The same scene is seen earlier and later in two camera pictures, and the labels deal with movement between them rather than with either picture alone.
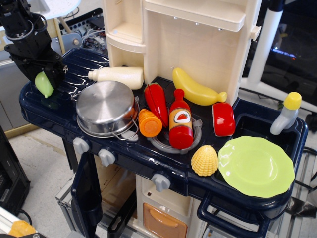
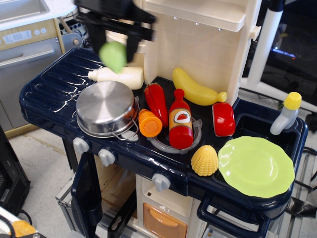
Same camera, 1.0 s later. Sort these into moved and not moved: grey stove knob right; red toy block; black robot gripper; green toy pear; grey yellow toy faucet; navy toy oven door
Moved: black robot gripper; green toy pear
Not moved: red toy block; grey yellow toy faucet; grey stove knob right; navy toy oven door
